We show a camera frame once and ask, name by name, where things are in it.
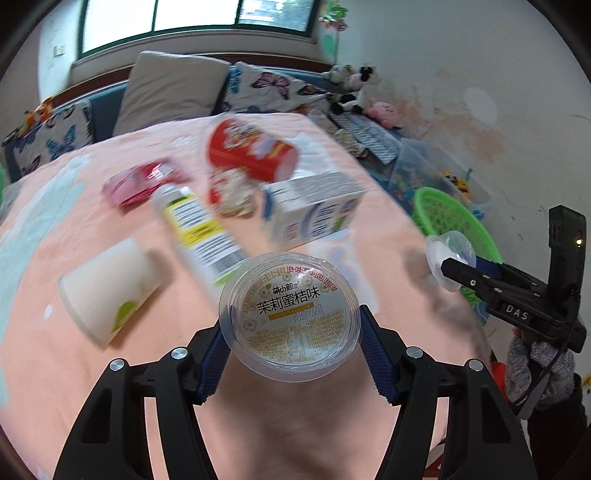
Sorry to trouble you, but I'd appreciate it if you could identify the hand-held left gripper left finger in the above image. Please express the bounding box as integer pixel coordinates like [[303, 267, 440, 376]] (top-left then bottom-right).
[[55, 321, 232, 480]]

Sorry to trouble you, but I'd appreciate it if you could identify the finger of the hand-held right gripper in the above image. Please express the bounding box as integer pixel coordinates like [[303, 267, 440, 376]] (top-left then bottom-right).
[[440, 257, 539, 306], [475, 257, 549, 291]]

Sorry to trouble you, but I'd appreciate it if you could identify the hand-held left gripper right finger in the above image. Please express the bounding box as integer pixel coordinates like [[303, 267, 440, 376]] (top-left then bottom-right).
[[358, 305, 540, 480]]

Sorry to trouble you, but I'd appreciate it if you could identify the small clear plastic cup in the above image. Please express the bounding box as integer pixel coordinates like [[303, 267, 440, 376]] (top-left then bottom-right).
[[425, 232, 477, 291]]

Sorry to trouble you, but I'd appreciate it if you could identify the green plastic basket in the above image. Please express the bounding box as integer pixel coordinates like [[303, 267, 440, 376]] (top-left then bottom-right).
[[412, 186, 503, 309]]

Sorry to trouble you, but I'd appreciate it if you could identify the clear jelly cup gold lid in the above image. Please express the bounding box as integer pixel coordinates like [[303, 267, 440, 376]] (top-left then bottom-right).
[[218, 251, 362, 382]]

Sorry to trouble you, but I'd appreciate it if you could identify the white paper cup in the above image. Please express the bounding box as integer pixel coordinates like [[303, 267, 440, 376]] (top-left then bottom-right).
[[58, 237, 172, 348]]

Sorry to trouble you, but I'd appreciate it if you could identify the white milk carton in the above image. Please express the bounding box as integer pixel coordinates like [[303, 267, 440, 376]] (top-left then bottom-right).
[[263, 172, 365, 251]]

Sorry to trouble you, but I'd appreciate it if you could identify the red printed paper cup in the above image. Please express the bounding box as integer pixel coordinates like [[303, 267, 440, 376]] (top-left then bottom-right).
[[205, 117, 298, 183]]

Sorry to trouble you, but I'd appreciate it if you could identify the person's right forearm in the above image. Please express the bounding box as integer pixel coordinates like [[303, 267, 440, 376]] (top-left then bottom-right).
[[526, 374, 591, 480]]

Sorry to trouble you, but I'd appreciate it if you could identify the person's right hand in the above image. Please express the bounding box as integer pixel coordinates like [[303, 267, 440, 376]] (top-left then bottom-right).
[[505, 328, 576, 409]]

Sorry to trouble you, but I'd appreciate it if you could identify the yellow toy truck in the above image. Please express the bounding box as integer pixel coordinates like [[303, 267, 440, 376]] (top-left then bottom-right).
[[441, 168, 472, 193]]

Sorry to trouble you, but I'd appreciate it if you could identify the clear plastic storage box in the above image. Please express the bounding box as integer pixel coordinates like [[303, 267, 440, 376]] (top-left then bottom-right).
[[388, 138, 490, 217]]

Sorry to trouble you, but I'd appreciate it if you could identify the grey patterned cloth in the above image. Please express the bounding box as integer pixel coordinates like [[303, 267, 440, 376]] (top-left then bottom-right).
[[330, 113, 402, 162]]

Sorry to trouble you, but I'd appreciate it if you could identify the beige printed clothing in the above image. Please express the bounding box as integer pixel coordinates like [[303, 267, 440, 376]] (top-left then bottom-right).
[[335, 129, 368, 155]]

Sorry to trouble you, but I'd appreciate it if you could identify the red white snack wrapper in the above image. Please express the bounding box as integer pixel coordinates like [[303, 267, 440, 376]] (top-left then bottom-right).
[[208, 167, 259, 217]]

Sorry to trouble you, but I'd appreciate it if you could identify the pink round plush toy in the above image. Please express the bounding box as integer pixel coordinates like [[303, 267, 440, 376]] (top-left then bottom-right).
[[365, 100, 404, 130]]

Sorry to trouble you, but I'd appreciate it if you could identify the pink printed blanket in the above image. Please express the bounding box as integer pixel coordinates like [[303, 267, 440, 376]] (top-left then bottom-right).
[[0, 113, 490, 480]]

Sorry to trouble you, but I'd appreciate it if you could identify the pink snack packet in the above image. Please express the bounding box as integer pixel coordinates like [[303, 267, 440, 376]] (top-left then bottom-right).
[[102, 159, 185, 206]]

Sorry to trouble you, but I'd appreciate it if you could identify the black white cow plush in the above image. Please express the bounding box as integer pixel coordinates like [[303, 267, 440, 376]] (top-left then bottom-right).
[[330, 65, 382, 116]]

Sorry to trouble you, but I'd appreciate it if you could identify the large butterfly print pillow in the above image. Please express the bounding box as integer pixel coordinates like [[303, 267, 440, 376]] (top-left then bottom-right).
[[222, 62, 334, 116]]

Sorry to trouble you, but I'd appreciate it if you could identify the beige pillow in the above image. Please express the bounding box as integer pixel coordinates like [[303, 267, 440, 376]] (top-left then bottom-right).
[[112, 51, 232, 137]]

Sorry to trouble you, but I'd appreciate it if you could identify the small butterfly print cushion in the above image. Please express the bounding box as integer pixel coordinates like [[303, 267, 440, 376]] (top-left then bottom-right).
[[2, 99, 95, 183]]

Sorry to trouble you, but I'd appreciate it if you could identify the brown wooden headboard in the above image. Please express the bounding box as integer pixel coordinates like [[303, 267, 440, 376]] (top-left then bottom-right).
[[51, 53, 325, 100]]

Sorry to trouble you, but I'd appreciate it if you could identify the orange plush toy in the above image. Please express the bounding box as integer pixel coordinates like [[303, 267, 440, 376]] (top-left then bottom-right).
[[21, 97, 56, 134]]

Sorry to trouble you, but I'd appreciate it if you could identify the green framed window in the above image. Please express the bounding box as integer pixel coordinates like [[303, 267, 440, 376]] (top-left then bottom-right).
[[81, 0, 321, 58]]

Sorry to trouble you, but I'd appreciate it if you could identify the paper flower wall decoration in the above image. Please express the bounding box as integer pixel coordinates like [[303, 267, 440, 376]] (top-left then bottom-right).
[[318, 2, 351, 65]]

